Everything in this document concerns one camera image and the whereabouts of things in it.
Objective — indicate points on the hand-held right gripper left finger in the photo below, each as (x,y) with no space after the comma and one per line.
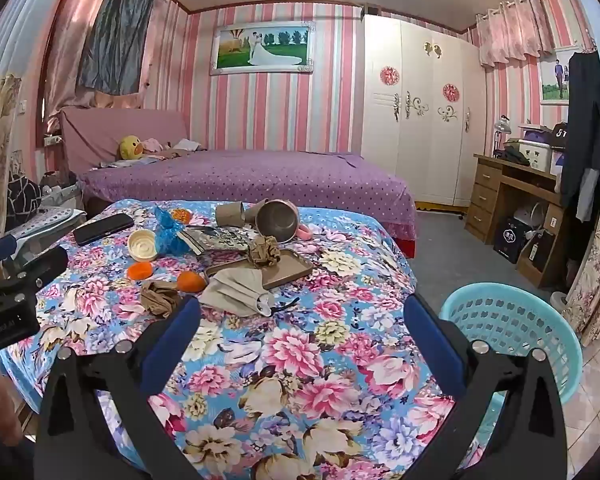
(172,340)

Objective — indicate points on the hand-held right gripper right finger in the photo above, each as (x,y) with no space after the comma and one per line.
(432,345)

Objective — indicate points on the brown paper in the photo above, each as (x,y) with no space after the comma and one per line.
(264,252)
(161,299)

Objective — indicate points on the orange peel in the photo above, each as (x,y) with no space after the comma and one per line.
(191,282)

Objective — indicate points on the grey face mask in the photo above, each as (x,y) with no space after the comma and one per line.
(235,290)

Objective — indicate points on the blue plastic basket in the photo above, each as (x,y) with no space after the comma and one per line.
(510,320)

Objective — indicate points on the white round lid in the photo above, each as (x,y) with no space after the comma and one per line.
(142,245)

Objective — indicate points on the blue plastic bag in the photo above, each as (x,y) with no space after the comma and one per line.
(167,235)

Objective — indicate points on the grey printed packet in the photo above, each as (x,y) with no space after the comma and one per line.
(222,240)

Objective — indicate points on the cardboard tube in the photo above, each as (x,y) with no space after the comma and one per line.
(252,210)
(229,214)

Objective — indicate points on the black white patterned bag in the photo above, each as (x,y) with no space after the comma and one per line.
(22,197)

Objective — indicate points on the black phone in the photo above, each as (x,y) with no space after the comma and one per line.
(102,230)

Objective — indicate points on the orange snack packet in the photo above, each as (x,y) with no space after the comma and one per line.
(182,215)

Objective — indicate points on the black cardboard box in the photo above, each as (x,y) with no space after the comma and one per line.
(509,240)

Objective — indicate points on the white fan base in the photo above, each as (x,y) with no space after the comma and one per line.
(558,300)

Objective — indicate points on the brown phone case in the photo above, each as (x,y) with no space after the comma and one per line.
(292,270)

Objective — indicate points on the yellow duck plush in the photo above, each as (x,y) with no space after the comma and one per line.
(129,147)

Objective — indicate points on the pink headboard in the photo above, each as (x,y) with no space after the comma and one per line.
(110,130)

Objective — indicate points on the pink mug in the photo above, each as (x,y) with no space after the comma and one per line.
(277,220)

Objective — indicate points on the white small fan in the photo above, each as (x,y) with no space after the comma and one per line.
(530,217)

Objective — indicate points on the pink cloth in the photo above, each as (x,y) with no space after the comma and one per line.
(152,145)

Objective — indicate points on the wooden desk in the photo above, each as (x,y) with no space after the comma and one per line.
(485,185)

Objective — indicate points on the purple dotted bed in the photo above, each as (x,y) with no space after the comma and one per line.
(255,180)

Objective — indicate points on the grey folded clothes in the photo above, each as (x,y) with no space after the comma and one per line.
(187,145)

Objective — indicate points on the white wardrobe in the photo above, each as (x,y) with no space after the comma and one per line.
(425,150)

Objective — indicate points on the dark clothing pile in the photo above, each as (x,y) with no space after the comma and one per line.
(512,155)

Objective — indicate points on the pink satin curtain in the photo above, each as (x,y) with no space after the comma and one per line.
(67,50)

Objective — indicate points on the white storage box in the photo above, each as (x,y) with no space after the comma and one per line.
(540,157)

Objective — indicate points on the desk lamp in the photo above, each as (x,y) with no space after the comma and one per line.
(502,127)

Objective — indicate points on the purple bag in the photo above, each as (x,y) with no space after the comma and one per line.
(537,135)

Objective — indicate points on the grey curtain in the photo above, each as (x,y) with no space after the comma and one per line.
(115,35)

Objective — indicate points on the black cap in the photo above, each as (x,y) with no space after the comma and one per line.
(560,135)

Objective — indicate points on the red round paper decal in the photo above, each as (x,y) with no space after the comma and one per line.
(389,75)
(451,92)

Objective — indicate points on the dark hanging coat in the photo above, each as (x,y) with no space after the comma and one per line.
(585,135)

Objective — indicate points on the pink floral valance curtain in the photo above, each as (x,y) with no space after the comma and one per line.
(515,30)

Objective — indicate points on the wall power strip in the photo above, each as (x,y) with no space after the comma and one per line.
(53,140)

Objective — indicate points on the small wall photo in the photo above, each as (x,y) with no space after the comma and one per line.
(554,80)

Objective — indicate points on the framed wall picture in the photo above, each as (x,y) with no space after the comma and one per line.
(262,47)

